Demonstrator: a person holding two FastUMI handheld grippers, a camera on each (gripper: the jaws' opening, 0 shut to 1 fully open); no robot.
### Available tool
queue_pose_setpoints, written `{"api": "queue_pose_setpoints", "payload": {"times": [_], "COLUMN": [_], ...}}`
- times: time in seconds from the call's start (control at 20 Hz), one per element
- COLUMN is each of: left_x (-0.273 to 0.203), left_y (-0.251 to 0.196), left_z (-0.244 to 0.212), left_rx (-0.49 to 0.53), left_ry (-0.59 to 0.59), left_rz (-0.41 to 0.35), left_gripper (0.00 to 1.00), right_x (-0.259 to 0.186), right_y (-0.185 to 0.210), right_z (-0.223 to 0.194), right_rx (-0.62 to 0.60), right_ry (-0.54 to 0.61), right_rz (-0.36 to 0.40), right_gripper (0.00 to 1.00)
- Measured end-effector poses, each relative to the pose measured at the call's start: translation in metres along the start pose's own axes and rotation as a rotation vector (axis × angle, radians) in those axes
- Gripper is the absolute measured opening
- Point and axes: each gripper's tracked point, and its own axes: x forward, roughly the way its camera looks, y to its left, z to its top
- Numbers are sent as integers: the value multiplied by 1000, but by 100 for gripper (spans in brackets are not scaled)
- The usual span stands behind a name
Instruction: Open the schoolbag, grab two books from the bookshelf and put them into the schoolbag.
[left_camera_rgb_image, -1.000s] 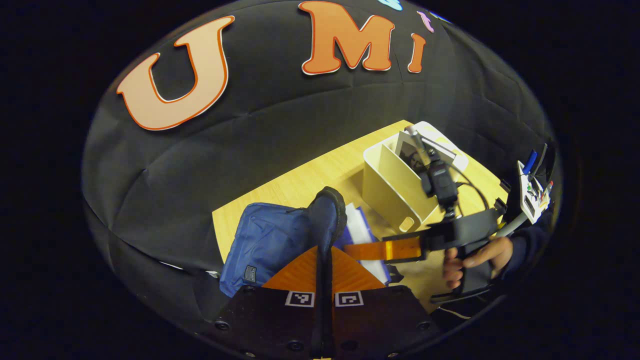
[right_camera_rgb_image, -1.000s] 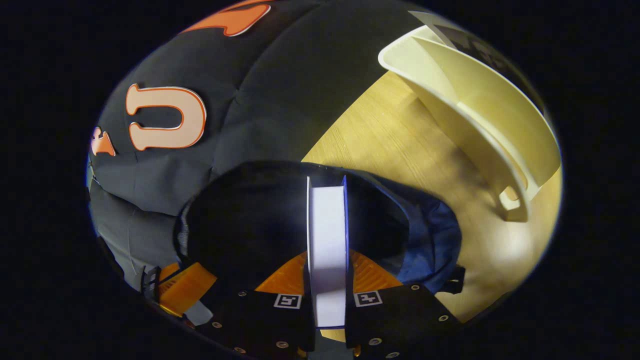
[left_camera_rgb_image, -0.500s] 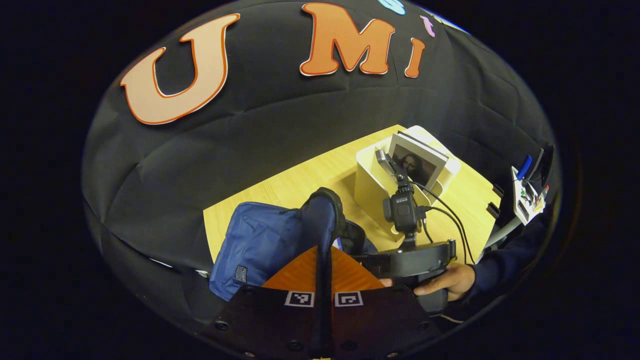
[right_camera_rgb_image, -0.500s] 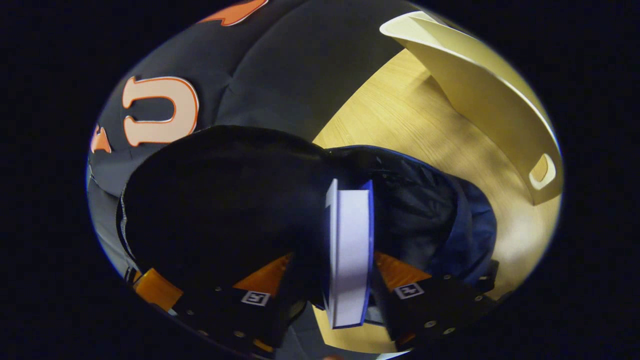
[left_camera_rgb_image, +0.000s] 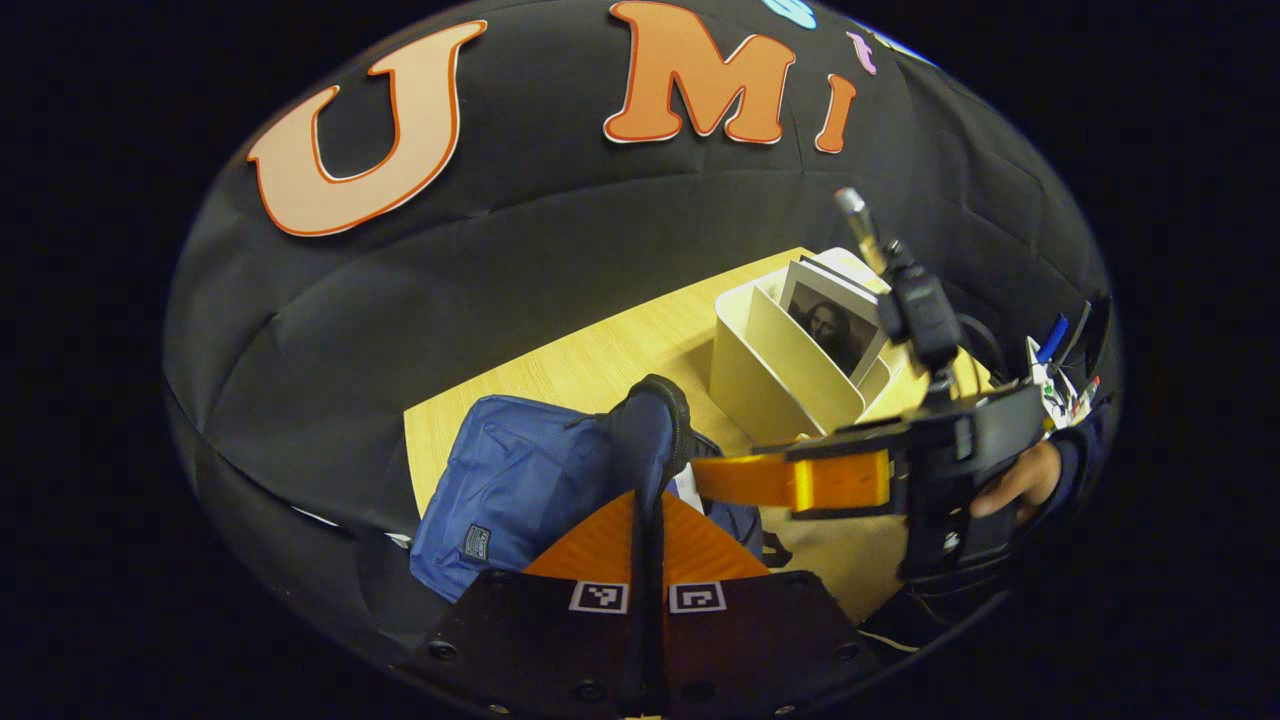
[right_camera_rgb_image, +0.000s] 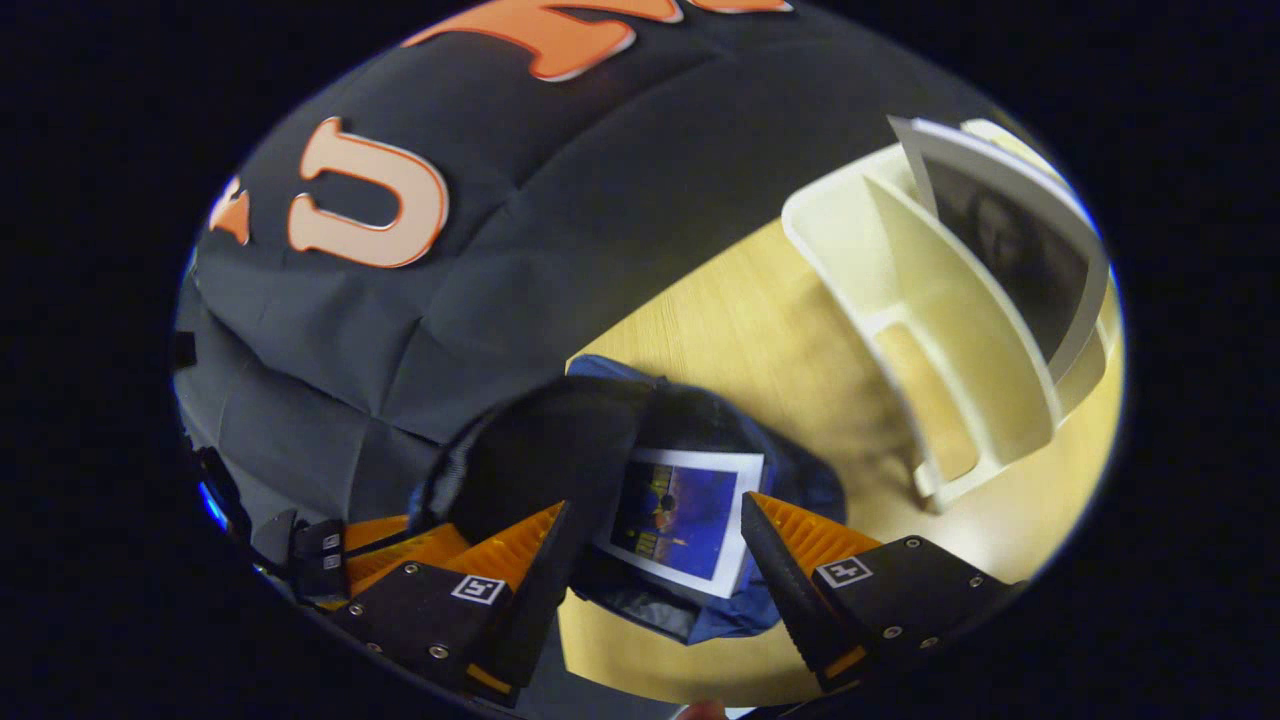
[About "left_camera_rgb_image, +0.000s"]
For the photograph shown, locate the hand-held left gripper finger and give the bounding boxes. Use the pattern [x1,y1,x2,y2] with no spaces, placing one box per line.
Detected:
[405,490,653,719]
[650,490,886,719]

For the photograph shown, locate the white bookshelf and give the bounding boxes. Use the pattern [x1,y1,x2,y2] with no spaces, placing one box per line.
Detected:
[708,247,993,448]

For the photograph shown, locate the white book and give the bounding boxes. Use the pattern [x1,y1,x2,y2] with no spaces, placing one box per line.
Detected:
[778,255,891,386]

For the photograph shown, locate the blue schoolbag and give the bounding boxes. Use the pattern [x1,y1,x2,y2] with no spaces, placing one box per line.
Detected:
[410,374,766,604]

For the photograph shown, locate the black cable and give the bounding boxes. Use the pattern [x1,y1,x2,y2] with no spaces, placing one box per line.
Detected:
[955,313,1011,386]

